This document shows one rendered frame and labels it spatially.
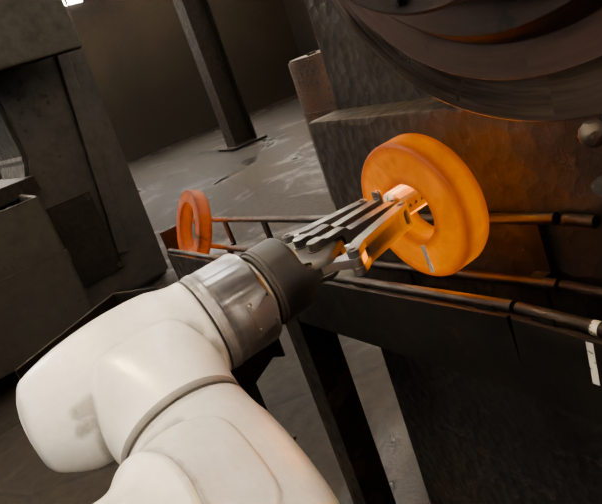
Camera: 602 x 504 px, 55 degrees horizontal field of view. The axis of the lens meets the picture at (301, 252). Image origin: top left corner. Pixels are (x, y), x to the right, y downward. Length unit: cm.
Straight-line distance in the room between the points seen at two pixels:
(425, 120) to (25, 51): 242
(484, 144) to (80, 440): 46
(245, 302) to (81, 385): 14
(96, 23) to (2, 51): 786
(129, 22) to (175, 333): 1048
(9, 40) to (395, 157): 247
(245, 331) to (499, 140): 31
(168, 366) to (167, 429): 5
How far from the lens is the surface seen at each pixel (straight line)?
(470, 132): 63
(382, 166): 61
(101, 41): 1069
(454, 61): 46
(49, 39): 297
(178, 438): 38
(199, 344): 45
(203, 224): 135
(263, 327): 49
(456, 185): 56
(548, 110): 44
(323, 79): 325
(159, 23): 1102
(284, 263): 50
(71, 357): 46
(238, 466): 37
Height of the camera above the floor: 99
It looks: 19 degrees down
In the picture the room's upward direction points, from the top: 19 degrees counter-clockwise
